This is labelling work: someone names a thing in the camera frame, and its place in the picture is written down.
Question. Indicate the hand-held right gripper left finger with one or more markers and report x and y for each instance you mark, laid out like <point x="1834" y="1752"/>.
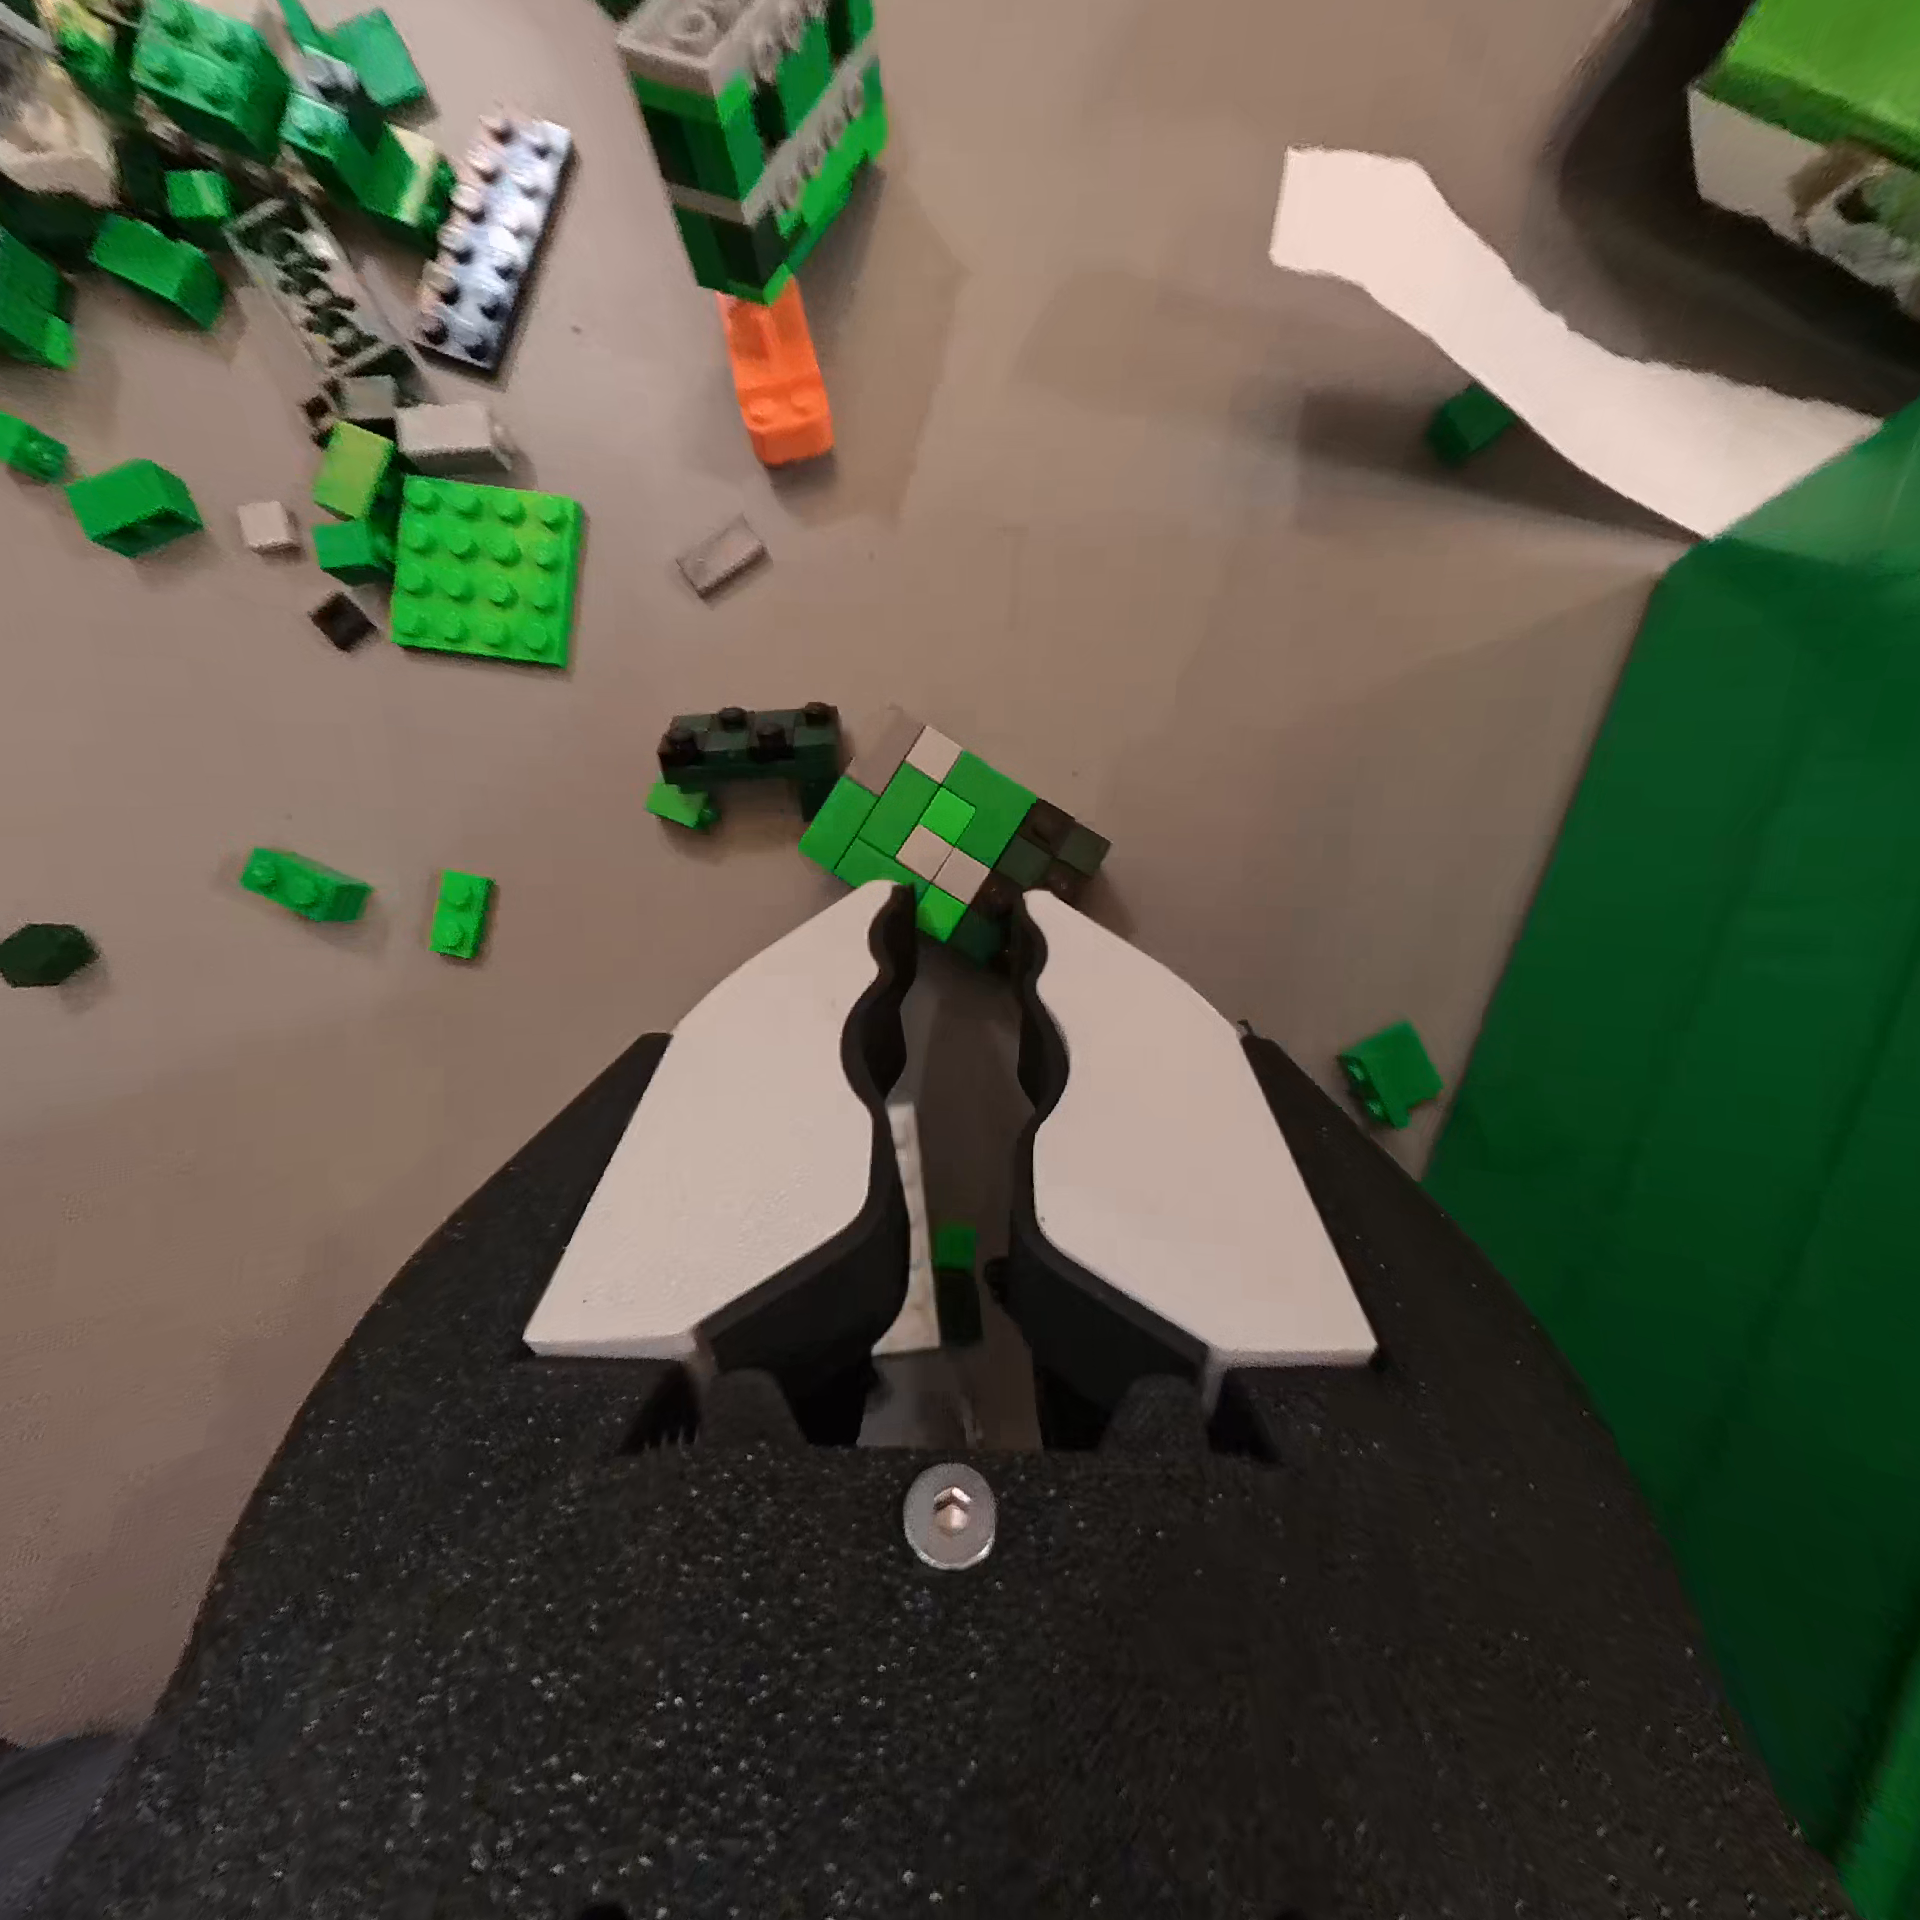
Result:
<point x="736" y="1156"/>

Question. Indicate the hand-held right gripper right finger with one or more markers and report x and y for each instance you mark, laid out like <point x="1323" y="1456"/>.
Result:
<point x="1185" y="1170"/>

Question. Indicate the green mosaic brick assembly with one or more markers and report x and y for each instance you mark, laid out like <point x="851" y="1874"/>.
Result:
<point x="931" y="818"/>

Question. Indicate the green plastic bin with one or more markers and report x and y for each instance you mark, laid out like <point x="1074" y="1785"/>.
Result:
<point x="1725" y="1051"/>

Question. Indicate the grey desk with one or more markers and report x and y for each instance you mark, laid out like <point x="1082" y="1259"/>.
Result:
<point x="1126" y="451"/>

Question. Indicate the dark green brick assembly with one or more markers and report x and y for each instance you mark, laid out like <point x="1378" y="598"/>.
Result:
<point x="751" y="742"/>

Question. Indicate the small grey tile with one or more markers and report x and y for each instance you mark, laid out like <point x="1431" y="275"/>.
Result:
<point x="722" y="557"/>

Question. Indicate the green square brick plate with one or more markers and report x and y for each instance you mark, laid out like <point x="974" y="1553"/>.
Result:
<point x="481" y="577"/>

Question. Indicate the small dark green brick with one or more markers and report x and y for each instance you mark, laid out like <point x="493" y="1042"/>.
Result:
<point x="45" y="956"/>

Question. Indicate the orange brick separator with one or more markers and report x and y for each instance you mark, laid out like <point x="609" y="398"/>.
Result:
<point x="781" y="398"/>

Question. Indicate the white paper strip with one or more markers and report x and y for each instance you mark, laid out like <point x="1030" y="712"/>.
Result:
<point x="1501" y="330"/>

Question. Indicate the light grey brick plate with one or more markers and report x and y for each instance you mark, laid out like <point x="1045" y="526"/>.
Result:
<point x="496" y="241"/>

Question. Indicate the green brick figure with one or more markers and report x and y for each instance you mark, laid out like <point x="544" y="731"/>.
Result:
<point x="751" y="150"/>

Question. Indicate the pile of green toy bricks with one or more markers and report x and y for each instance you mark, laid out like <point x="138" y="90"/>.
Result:
<point x="196" y="90"/>

